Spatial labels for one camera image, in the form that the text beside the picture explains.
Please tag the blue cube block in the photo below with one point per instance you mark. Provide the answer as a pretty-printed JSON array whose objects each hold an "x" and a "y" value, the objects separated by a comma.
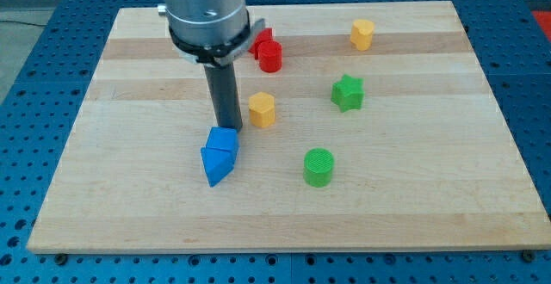
[{"x": 224, "y": 139}]

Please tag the green cylinder block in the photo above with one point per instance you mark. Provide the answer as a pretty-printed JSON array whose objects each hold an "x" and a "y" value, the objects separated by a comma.
[{"x": 318, "y": 167}]

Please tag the green star block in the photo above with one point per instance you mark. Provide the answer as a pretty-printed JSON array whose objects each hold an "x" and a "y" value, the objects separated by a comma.
[{"x": 348, "y": 93}]

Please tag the red block behind cylinder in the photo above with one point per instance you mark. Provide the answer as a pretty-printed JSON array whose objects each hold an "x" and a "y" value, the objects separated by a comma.
[{"x": 263, "y": 36}]

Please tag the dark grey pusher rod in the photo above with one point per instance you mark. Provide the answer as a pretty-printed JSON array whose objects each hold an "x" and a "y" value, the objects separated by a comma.
[{"x": 223, "y": 89}]

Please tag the blue triangle block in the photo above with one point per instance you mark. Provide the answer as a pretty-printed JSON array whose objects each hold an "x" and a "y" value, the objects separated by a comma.
[{"x": 217, "y": 164}]

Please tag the wooden board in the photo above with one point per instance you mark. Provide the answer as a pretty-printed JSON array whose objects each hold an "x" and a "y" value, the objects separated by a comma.
[{"x": 427, "y": 164}]

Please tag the yellow hexagon block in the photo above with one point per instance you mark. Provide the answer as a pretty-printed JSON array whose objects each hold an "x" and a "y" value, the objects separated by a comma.
[{"x": 262, "y": 110}]

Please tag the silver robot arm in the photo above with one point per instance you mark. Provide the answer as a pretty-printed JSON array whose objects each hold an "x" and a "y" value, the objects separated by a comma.
[{"x": 214, "y": 33}]

